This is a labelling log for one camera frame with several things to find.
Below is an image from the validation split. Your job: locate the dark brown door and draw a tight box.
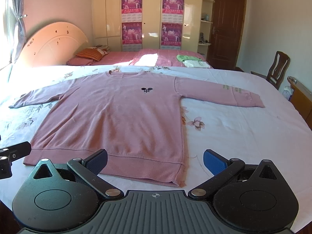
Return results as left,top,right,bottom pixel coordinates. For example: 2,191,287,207
207,0,246,70

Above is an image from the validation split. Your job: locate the peach curved headboard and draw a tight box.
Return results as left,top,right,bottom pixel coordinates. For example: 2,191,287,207
17,22,89,66

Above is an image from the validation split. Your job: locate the grey curtain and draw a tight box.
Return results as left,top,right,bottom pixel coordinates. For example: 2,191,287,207
4,0,27,63

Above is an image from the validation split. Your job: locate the upper right pink poster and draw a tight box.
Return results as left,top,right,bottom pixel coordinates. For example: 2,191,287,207
162,0,184,24

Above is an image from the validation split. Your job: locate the wooden side cabinet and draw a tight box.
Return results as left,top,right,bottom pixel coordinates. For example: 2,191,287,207
287,76,311,128

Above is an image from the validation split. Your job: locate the green folded cloth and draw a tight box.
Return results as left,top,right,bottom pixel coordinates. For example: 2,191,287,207
176,54,202,62

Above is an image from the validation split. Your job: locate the pink checked bed cover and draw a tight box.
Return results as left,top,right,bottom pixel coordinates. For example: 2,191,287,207
92,49,207,67

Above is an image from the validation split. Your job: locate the lower left pink poster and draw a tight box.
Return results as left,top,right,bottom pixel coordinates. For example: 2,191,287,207
122,22,142,52

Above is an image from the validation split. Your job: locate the lower right pink poster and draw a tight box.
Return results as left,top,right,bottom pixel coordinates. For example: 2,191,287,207
160,23,183,50

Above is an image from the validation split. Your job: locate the pink poster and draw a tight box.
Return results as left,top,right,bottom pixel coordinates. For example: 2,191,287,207
162,0,184,24
160,23,183,50
121,0,142,23
122,22,142,52

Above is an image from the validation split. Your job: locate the cream wardrobe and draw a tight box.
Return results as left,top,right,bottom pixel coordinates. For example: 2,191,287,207
91,0,203,52

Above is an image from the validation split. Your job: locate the dark wooden chair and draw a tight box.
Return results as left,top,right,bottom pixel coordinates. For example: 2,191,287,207
251,51,290,90

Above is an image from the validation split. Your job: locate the pink pillow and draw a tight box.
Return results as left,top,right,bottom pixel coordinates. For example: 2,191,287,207
66,57,95,66

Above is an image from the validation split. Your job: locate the upper left pink poster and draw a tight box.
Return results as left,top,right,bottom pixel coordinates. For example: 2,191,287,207
121,0,142,23

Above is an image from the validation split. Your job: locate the orange striped pillow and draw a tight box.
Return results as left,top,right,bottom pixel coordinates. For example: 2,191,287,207
76,48,108,61

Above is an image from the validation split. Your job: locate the pink long-sleeve sweater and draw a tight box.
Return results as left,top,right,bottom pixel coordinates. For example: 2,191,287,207
13,71,263,186

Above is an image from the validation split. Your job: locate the white folded cloth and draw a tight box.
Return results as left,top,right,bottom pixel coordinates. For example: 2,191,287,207
183,60,211,69

